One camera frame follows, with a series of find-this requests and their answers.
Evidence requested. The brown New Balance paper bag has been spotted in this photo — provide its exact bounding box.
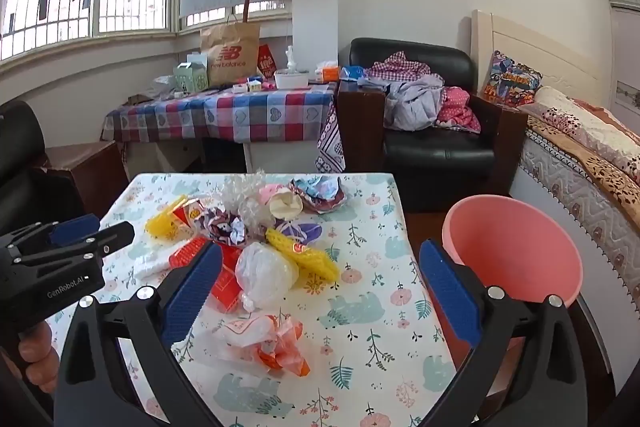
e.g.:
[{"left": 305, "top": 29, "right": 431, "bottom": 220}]
[{"left": 200, "top": 22, "right": 260, "bottom": 87}]

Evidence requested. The pink red garment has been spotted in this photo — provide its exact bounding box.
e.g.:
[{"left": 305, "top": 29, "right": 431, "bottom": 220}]
[{"left": 436, "top": 87, "right": 480, "bottom": 134}]

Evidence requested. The orange white plastic bag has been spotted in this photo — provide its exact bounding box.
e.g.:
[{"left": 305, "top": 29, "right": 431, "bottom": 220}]
[{"left": 213, "top": 314, "right": 311, "bottom": 377}]

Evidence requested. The green carton box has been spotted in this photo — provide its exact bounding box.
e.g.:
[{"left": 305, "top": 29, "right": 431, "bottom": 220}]
[{"left": 174, "top": 62, "right": 208, "bottom": 94}]

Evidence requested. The red snack wrapper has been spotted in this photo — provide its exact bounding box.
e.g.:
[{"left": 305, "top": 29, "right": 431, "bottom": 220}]
[{"left": 168, "top": 236, "right": 242, "bottom": 313}]

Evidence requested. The floral beige blanket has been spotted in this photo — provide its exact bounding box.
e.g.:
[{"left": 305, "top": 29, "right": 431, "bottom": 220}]
[{"left": 518, "top": 86, "right": 639, "bottom": 225}]

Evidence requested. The cream bed headboard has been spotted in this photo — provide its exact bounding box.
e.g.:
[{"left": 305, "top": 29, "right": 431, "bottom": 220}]
[{"left": 471, "top": 10, "right": 615, "bottom": 107}]

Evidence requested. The orange box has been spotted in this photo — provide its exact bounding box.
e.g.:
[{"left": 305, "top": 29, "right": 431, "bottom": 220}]
[{"left": 314, "top": 61, "right": 341, "bottom": 83}]

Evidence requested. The red packet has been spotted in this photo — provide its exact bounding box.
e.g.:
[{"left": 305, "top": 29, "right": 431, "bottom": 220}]
[{"left": 257, "top": 43, "right": 278, "bottom": 79}]

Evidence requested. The clear bubble wrap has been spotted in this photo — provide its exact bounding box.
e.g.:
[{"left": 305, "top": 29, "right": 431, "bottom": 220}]
[{"left": 217, "top": 171, "right": 274, "bottom": 239}]

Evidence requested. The white tissue box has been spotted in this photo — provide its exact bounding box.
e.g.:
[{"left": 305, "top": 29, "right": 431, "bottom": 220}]
[{"left": 274, "top": 69, "right": 309, "bottom": 90}]

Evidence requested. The plaid checkered tablecloth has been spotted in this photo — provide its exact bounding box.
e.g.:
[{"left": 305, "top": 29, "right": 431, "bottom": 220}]
[{"left": 101, "top": 84, "right": 335, "bottom": 144}]

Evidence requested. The blue packet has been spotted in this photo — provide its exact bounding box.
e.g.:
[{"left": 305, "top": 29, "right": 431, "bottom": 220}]
[{"left": 340, "top": 65, "right": 367, "bottom": 81}]

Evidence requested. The purple wrapper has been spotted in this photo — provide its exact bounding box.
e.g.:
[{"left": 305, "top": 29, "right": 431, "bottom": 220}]
[{"left": 276, "top": 220, "right": 322, "bottom": 245}]

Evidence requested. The red pink patterned cloth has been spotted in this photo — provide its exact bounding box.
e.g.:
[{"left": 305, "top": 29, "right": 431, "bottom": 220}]
[{"left": 316, "top": 103, "right": 346, "bottom": 173}]

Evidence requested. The dark wooden side cabinet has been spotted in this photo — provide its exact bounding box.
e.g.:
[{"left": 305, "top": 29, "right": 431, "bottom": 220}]
[{"left": 336, "top": 81, "right": 385, "bottom": 172}]

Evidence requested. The colourful comic pillow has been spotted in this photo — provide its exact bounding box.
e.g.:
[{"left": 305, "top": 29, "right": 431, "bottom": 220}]
[{"left": 483, "top": 50, "right": 542, "bottom": 108}]

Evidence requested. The floral animal print tablecloth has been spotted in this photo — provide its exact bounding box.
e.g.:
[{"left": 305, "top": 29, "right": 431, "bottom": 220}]
[{"left": 46, "top": 171, "right": 467, "bottom": 427}]

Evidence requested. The pink paper cup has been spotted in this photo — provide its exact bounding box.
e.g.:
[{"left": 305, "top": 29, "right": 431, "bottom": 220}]
[{"left": 258, "top": 183, "right": 304, "bottom": 221}]

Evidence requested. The checkered red shirt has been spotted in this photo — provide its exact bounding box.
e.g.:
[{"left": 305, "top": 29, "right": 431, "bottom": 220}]
[{"left": 366, "top": 51, "right": 432, "bottom": 81}]

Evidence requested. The low brown wooden cabinet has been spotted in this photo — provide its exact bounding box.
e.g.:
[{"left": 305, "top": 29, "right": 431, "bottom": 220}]
[{"left": 43, "top": 141, "right": 129, "bottom": 218}]

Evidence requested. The bed with quilted mattress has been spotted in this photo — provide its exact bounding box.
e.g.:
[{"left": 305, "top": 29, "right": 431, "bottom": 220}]
[{"left": 510, "top": 129, "right": 639, "bottom": 391}]

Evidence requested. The pink plastic trash bin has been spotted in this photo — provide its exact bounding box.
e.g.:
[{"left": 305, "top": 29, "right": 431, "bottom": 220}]
[{"left": 420, "top": 194, "right": 584, "bottom": 349}]

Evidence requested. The left hand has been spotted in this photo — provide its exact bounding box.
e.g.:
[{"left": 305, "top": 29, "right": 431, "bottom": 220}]
[{"left": 1, "top": 322, "right": 60, "bottom": 395}]

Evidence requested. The black leather armchair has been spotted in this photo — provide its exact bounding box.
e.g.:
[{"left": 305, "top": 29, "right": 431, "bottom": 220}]
[{"left": 336, "top": 37, "right": 527, "bottom": 212}]

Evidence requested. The blue red wrapper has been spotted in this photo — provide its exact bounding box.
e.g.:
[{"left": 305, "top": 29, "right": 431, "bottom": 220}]
[{"left": 290, "top": 174, "right": 346, "bottom": 215}]

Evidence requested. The grey lilac clothes pile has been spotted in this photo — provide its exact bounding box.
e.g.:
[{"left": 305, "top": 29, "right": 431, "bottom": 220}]
[{"left": 357, "top": 75, "right": 445, "bottom": 131}]

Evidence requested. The yellow foam fruit net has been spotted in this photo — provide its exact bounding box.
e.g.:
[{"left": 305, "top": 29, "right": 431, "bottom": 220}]
[{"left": 144, "top": 195, "right": 189, "bottom": 241}]

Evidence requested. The red white paper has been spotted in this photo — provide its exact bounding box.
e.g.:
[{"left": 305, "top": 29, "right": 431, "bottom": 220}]
[{"left": 193, "top": 207, "right": 247, "bottom": 247}]

